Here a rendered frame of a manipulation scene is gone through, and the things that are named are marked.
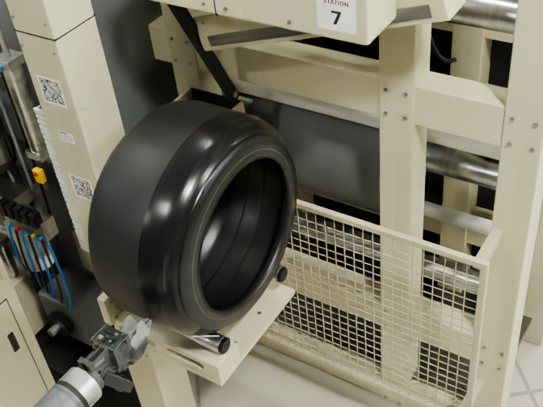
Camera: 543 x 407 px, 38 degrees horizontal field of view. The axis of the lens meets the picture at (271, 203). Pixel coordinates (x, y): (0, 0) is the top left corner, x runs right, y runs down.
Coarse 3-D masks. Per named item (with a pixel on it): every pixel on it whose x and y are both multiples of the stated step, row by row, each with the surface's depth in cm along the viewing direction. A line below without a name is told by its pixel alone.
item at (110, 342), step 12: (96, 336) 173; (108, 336) 173; (120, 336) 172; (96, 348) 170; (108, 348) 170; (120, 348) 173; (84, 360) 168; (96, 360) 168; (108, 360) 172; (120, 360) 172; (96, 372) 168
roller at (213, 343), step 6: (186, 336) 201; (222, 336) 197; (198, 342) 199; (204, 342) 198; (210, 342) 197; (216, 342) 196; (222, 342) 196; (228, 342) 198; (210, 348) 198; (216, 348) 196; (222, 348) 196; (228, 348) 198; (222, 354) 197
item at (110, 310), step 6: (102, 294) 208; (102, 300) 207; (108, 300) 208; (102, 306) 208; (108, 306) 209; (114, 306) 211; (102, 312) 210; (108, 312) 209; (114, 312) 211; (120, 312) 214; (108, 318) 211; (114, 318) 212; (108, 324) 213
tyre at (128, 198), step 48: (144, 144) 175; (192, 144) 171; (240, 144) 176; (96, 192) 176; (144, 192) 169; (192, 192) 167; (240, 192) 219; (288, 192) 201; (96, 240) 176; (144, 240) 168; (192, 240) 169; (240, 240) 218; (144, 288) 173; (192, 288) 174; (240, 288) 211
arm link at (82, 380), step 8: (72, 368) 168; (80, 368) 167; (64, 376) 166; (72, 376) 165; (80, 376) 165; (88, 376) 166; (72, 384) 164; (80, 384) 164; (88, 384) 165; (96, 384) 166; (88, 392) 165; (96, 392) 166; (88, 400) 165; (96, 400) 167
